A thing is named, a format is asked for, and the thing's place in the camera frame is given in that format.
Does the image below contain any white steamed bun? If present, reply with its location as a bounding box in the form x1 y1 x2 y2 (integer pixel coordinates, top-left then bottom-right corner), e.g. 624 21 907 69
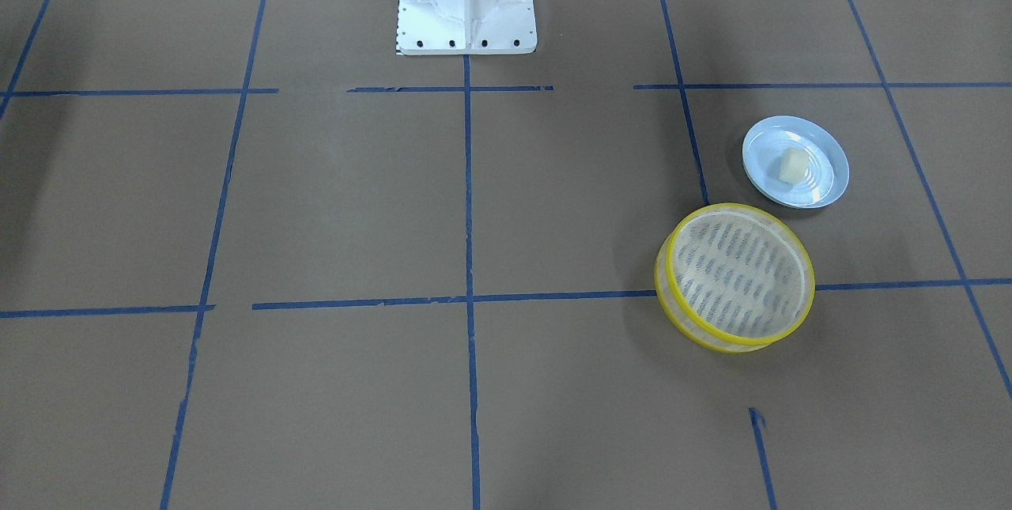
777 147 810 185

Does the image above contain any yellow plastic steamer basket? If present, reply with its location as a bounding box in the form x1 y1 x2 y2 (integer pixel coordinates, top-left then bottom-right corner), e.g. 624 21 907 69
653 203 816 354

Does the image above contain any light blue plate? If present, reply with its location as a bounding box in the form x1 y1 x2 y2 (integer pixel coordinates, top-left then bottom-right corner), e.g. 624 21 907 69
742 116 850 210

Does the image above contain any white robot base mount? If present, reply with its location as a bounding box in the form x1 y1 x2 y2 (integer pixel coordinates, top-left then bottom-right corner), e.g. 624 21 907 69
395 0 538 56

